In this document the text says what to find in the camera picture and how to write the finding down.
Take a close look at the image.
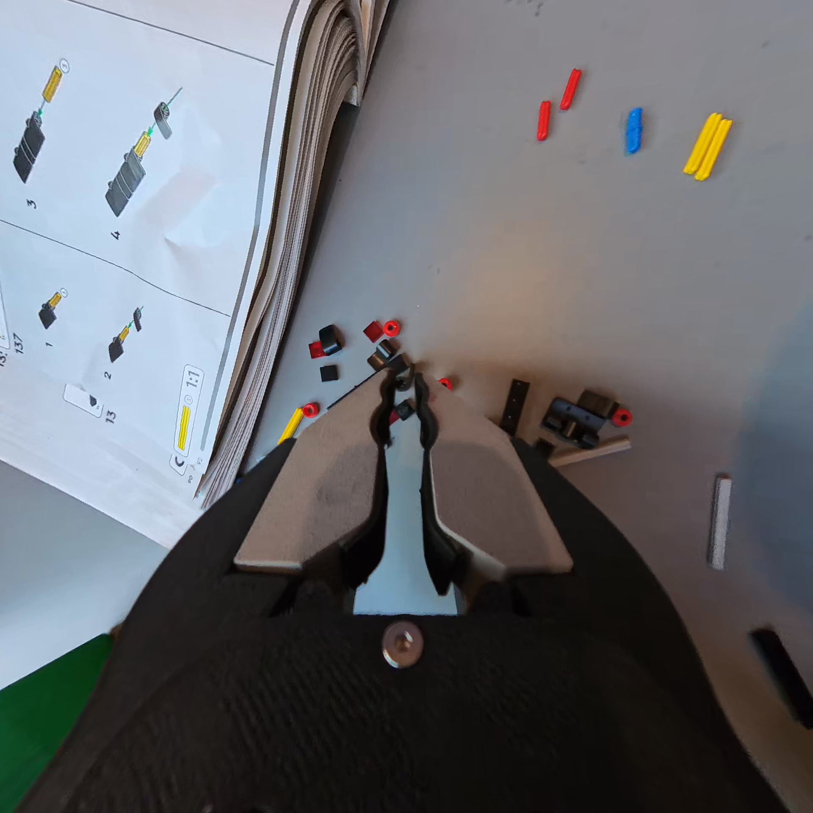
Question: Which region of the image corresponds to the thin grey toy axle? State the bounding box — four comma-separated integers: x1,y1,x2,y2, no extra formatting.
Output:
548,435,633,467

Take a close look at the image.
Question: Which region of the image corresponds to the light grey toy beam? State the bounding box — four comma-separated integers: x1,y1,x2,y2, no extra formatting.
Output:
706,473,733,570

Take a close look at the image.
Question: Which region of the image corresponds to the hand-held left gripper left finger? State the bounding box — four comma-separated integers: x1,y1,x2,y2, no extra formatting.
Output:
232,368,391,589

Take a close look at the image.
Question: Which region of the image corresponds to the green plastic bin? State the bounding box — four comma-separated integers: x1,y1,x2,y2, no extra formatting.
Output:
0,632,115,813

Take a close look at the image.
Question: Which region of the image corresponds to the pile of small toy bricks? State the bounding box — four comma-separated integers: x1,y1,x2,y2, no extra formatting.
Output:
276,318,634,467

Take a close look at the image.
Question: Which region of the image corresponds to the instruction booklet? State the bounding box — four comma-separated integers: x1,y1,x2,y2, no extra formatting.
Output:
0,0,391,550

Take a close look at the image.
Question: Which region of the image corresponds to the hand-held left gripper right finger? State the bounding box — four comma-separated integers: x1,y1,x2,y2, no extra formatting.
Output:
415,373,575,599

